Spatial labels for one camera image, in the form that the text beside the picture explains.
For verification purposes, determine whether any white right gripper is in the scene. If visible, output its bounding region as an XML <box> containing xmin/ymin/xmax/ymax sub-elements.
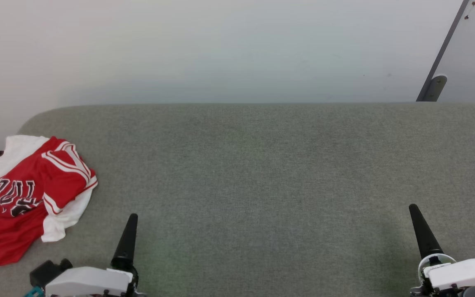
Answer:
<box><xmin>409</xmin><ymin>204</ymin><xmax>475</xmax><ymax>297</ymax></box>

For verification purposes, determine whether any red and white jersey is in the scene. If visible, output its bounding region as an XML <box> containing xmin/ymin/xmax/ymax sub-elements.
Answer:
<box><xmin>0</xmin><ymin>135</ymin><xmax>98</xmax><ymax>266</ymax></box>

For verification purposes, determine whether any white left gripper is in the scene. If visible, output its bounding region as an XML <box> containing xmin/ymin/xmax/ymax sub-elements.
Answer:
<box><xmin>45</xmin><ymin>213</ymin><xmax>146</xmax><ymax>297</ymax></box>

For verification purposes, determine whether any grey diagonal metal bar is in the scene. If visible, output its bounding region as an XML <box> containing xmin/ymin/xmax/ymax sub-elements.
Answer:
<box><xmin>416</xmin><ymin>0</ymin><xmax>471</xmax><ymax>102</ymax></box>

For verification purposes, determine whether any grey metal bracket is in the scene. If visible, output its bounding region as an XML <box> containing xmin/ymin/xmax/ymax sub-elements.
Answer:
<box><xmin>422</xmin><ymin>75</ymin><xmax>448</xmax><ymax>102</ymax></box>

